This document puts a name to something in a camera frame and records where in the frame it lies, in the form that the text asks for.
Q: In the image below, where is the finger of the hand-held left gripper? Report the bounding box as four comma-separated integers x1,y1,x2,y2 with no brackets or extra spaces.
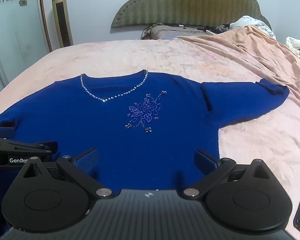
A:
0,139,53,156
0,125,16,139

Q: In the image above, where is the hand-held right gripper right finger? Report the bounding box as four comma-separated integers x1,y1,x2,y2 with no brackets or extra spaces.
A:
184,149,276,198

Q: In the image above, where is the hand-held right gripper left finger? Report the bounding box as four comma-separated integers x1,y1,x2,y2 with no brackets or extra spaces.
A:
16,148,115,199

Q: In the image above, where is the blue beaded sweater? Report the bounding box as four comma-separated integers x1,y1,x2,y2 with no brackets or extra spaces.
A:
0,69,290,233

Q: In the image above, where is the pink fleece blanket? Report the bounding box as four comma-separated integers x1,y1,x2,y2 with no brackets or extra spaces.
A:
0,26,300,240

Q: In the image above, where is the white wardrobe with flower prints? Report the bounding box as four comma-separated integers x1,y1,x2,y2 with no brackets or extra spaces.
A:
0,0,53,90

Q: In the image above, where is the gold tower air conditioner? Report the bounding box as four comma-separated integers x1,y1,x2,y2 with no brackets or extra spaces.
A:
51,0,74,48

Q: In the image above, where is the dark garment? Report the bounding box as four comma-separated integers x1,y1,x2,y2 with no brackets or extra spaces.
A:
210,24,232,34

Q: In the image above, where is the brown pillow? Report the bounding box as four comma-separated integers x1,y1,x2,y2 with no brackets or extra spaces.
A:
141,23,208,40

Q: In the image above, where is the white crumpled quilt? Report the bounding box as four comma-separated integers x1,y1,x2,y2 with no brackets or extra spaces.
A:
229,16,300,78

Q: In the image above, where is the olive green padded headboard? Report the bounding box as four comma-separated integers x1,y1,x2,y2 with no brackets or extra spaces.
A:
111,0,272,30

